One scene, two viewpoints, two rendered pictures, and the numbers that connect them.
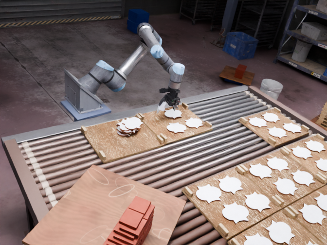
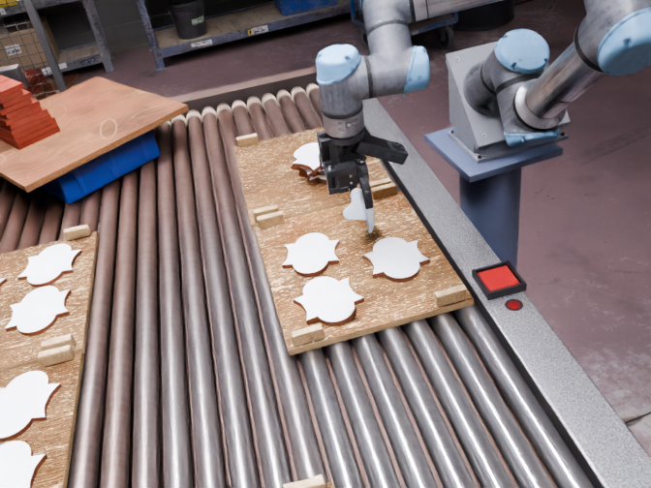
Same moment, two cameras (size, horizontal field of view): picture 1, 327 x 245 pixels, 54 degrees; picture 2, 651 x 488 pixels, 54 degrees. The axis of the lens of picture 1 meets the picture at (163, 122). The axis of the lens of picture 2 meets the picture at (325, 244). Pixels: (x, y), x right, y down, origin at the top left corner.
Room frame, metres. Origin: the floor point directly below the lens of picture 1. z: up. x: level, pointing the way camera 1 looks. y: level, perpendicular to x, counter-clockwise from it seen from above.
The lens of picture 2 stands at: (2.42, -0.97, 1.74)
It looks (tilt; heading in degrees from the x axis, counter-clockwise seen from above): 36 degrees down; 123
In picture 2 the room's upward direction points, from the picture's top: 10 degrees counter-clockwise
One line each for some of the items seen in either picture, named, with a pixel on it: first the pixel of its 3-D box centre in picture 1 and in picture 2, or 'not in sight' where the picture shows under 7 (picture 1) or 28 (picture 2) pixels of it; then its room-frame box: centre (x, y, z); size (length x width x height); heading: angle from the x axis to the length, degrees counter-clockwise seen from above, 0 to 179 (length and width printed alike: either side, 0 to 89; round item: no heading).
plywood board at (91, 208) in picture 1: (112, 219); (67, 125); (0.90, 0.14, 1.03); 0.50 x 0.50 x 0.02; 74
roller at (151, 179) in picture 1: (207, 159); (170, 314); (1.59, -0.31, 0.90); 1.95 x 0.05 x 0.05; 130
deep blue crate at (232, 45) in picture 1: (240, 45); not in sight; (6.17, -1.20, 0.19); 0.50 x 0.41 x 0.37; 38
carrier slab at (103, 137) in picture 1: (121, 137); (308, 168); (1.62, 0.24, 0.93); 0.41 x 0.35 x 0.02; 129
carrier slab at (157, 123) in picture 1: (174, 122); (352, 261); (1.89, -0.08, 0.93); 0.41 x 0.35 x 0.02; 131
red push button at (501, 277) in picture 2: not in sight; (498, 280); (2.18, -0.04, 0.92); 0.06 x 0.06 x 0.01; 40
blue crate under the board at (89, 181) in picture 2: not in sight; (83, 150); (0.96, 0.11, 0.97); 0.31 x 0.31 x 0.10; 74
